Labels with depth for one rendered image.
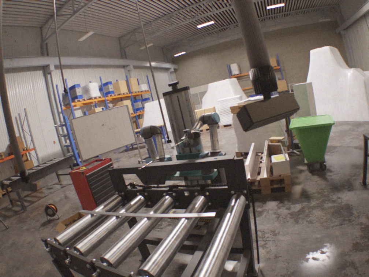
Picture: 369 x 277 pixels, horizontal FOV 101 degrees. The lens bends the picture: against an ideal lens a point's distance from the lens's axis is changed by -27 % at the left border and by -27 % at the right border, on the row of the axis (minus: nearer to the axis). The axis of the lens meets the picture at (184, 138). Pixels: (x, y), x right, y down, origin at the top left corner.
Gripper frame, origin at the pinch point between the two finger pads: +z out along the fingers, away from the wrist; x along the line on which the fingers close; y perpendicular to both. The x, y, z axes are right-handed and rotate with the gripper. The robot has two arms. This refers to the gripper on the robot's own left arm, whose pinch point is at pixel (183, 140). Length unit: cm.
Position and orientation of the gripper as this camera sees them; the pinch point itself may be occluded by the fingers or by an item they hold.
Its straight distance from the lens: 170.1
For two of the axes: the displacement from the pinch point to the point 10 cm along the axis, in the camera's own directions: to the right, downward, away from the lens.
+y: -8.9, 1.3, 4.4
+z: -4.0, 2.5, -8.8
